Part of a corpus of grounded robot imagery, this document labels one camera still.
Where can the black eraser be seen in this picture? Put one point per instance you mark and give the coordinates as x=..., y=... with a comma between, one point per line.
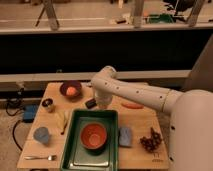
x=91, y=103

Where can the dark purple bowl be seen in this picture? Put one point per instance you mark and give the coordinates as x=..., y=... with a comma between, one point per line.
x=72, y=83

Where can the green plastic tray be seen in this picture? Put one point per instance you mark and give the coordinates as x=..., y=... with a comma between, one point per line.
x=77, y=158

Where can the small tin can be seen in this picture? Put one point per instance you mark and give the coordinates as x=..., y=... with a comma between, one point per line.
x=48, y=105

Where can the blue power box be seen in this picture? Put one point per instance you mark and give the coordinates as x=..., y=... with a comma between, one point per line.
x=29, y=113

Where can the orange carrot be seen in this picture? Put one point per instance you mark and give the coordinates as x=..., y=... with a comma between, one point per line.
x=132, y=106

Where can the bunch of dark grapes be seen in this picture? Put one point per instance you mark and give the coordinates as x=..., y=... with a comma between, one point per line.
x=151, y=144

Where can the blue plastic cup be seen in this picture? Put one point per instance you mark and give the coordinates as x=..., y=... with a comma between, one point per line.
x=41, y=135

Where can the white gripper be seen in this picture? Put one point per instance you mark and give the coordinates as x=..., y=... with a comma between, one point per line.
x=103, y=100

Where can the yellow banana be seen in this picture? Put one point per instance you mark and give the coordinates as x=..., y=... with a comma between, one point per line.
x=61, y=120

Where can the orange peach fruit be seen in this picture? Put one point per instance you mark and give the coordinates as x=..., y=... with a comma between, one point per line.
x=71, y=91

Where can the silver fork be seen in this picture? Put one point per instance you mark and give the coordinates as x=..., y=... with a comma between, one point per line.
x=49, y=158

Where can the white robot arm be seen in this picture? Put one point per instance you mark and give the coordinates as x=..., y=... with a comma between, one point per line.
x=191, y=123

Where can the red bowl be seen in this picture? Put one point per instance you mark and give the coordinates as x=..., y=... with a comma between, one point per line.
x=93, y=136

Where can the blue sponge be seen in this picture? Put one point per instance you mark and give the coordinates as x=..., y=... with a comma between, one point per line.
x=125, y=137

